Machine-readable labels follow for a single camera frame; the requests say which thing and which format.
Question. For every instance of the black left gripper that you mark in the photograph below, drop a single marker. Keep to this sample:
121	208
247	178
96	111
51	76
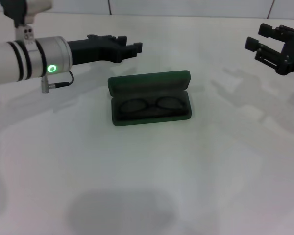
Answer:
95	50

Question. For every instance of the green glasses case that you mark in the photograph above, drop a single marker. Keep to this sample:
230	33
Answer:
147	83

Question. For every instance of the black glasses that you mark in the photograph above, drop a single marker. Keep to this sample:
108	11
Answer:
159	104

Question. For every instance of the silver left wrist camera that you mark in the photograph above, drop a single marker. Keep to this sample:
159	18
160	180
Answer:
24	7

